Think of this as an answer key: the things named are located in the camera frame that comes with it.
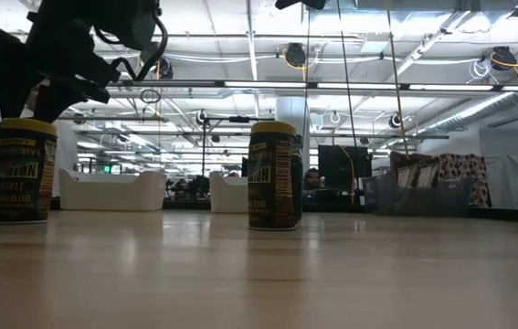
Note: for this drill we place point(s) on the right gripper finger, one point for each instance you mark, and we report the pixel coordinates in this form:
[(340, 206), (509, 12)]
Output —
[(302, 3)]

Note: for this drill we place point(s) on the yellow-lid spice jar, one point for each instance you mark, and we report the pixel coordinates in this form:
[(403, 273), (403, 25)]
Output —
[(23, 183), (270, 183)]

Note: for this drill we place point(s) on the brown spice packet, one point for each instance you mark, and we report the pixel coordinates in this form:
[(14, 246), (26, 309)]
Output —
[(404, 176), (427, 176)]

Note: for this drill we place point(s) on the long ceiling light bar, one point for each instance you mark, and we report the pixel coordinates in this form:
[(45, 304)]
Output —
[(263, 84)]

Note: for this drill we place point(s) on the white plastic bin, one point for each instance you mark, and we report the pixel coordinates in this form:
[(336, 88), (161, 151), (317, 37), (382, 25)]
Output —
[(229, 194), (112, 192)]

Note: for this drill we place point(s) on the white building column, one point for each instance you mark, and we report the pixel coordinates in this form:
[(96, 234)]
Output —
[(292, 109)]

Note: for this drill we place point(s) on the black metal stand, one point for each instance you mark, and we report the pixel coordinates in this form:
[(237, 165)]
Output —
[(239, 119)]

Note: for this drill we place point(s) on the black background equipment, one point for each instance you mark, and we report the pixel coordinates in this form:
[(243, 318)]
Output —
[(190, 187)]

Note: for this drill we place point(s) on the black background monitor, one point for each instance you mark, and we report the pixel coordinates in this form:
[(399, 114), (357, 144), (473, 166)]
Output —
[(341, 166)]

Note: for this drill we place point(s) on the person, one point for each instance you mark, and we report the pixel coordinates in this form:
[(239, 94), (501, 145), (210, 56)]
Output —
[(312, 179)]

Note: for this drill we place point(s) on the grey translucent plastic bin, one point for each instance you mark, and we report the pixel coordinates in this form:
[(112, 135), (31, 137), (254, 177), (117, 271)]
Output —
[(418, 201)]

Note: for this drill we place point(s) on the red patterned fabric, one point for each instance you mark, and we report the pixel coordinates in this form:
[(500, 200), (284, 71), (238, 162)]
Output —
[(461, 178)]

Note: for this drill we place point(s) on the white draped sheet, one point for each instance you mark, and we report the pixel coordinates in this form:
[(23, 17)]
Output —
[(510, 183)]

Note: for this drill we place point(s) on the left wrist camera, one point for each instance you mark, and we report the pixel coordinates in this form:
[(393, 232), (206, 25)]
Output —
[(142, 32)]

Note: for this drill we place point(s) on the black aluminium table frame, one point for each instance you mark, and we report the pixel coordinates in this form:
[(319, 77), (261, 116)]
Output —
[(185, 205)]

